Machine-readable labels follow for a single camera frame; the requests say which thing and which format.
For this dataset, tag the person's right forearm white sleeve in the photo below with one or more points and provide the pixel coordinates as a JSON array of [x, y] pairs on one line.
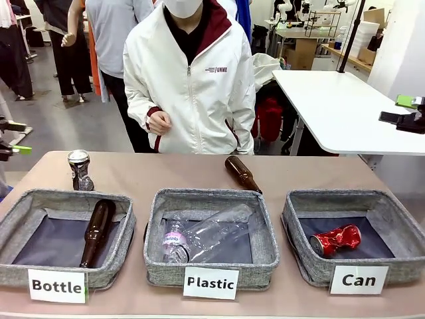
[[141, 109]]

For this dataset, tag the white desk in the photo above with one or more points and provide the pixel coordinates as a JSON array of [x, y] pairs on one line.
[[332, 109]]

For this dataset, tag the wooden workbench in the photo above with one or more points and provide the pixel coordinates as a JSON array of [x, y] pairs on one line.
[[355, 60]]

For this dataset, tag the small plastic bottle pink label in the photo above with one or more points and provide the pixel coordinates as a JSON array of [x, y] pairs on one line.
[[174, 241]]

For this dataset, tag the red bag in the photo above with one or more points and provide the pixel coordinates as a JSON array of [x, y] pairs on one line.
[[269, 119]]

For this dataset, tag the black backpack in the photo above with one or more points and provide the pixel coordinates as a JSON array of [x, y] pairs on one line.
[[260, 38]]

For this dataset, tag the white foam box stack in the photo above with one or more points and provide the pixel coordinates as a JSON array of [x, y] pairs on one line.
[[365, 36]]

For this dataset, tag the person's right hand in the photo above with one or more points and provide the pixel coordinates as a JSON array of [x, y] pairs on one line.
[[158, 122]]

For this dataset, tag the orange garment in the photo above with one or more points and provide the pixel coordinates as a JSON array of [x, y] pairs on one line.
[[94, 66]]

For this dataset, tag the blue garment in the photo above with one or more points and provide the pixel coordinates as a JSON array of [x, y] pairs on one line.
[[245, 18]]

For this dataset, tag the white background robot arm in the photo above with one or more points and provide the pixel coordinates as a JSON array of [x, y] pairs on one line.
[[284, 8]]

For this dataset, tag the large clear plastic bottle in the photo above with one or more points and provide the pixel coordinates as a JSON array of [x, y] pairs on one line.
[[219, 232]]

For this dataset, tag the crushed silver black can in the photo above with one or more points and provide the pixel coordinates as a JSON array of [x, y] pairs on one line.
[[79, 169]]

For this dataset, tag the grey fabric basket plastic label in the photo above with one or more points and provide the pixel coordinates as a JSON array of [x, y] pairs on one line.
[[206, 270]]

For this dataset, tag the small cardboard box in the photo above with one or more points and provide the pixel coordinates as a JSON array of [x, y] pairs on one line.
[[374, 15]]

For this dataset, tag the white Plastic label card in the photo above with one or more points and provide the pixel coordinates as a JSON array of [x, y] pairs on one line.
[[210, 283]]

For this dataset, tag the white Bottle label card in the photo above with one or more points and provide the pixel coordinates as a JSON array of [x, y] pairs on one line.
[[56, 285]]

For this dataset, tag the person in white jacket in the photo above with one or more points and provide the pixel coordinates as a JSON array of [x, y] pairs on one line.
[[199, 99]]

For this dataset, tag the person in grey shirt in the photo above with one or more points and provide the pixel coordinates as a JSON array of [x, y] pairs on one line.
[[113, 33]]

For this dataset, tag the crushed red can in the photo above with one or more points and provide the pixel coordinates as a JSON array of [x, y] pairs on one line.
[[337, 240]]

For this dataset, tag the grey fabric basket can label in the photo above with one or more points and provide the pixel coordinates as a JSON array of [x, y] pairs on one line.
[[312, 262]]

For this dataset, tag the grey fabric basket bottle label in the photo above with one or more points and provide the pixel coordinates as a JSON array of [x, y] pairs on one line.
[[119, 232]]

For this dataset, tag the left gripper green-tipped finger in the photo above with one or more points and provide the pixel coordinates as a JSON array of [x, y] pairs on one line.
[[13, 126], [20, 150]]

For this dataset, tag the person in dark wide trousers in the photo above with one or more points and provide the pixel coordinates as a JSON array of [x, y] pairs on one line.
[[71, 66]]

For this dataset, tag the white cloth heap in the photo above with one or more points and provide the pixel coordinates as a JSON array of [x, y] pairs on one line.
[[265, 71]]

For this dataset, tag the person in dark clothes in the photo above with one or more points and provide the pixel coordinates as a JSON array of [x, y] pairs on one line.
[[13, 56]]

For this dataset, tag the white Can label card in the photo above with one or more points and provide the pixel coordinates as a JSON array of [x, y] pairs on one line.
[[359, 280]]

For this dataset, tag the pale raised background hand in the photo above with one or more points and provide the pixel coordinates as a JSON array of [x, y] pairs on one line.
[[68, 40]]

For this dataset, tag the brown glass bottle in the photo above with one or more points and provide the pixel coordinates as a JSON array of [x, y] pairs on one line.
[[98, 226], [240, 172]]

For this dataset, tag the white face mask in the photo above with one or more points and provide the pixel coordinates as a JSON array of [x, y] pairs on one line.
[[182, 6]]

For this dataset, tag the large cardboard box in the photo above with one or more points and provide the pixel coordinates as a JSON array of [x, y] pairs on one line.
[[302, 54]]

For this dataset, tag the black stand pole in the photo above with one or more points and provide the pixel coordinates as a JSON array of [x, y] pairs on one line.
[[348, 43]]

